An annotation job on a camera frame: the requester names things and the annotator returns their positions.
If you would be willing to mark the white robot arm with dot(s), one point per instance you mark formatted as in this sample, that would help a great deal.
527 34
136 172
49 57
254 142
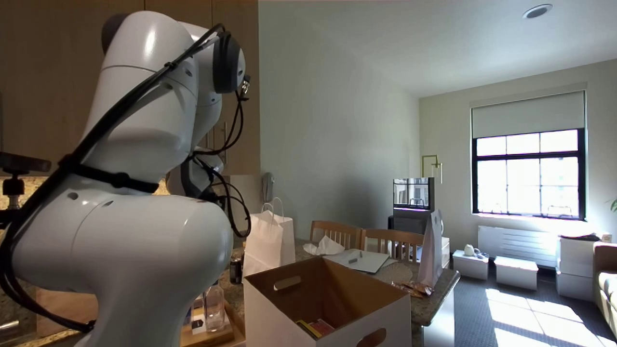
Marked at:
128 257

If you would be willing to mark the open cardboard box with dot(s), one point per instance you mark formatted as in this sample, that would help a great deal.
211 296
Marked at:
387 321

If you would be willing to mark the white storage box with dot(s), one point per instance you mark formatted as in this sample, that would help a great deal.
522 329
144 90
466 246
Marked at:
472 267
516 273

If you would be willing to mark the wooden slatted chair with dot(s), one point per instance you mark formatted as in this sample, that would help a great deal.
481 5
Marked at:
339 232
393 242

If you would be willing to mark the crumpled white tissue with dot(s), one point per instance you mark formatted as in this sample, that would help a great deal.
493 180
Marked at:
325 248

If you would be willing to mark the pen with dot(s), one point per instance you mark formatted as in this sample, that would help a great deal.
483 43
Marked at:
354 259

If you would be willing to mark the grey notebook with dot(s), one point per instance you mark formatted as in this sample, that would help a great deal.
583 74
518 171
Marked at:
369 263

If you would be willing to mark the black tank stand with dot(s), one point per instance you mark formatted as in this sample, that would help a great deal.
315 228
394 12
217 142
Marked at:
408 223

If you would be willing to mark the white printed shopping bag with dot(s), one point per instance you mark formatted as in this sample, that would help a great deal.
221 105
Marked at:
431 252

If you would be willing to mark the yellow red packet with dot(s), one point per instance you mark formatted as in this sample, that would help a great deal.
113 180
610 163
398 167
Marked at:
315 329

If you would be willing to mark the white radiator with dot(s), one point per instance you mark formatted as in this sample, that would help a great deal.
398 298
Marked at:
514 244

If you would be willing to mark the black framed window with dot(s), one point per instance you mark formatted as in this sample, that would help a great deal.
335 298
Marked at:
527 174

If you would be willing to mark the white roller blind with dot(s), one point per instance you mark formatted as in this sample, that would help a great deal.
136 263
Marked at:
527 113

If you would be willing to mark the round ceiling light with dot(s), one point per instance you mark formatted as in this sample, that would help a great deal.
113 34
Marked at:
537 11

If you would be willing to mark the white drawer unit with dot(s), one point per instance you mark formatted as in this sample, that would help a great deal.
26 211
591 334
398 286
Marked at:
580 271

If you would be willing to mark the green house plant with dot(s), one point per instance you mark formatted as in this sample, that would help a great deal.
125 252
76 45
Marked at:
614 205

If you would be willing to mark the brown sofa white cushions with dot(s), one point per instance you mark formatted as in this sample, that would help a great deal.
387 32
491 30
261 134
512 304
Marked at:
608 282

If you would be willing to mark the white wall phone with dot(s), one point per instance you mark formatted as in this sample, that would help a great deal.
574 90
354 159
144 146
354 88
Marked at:
267 188

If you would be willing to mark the yellow metal lamp frame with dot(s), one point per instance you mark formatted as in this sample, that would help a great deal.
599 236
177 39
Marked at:
437 169

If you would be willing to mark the wall cabinet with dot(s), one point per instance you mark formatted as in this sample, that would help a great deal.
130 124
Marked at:
51 78

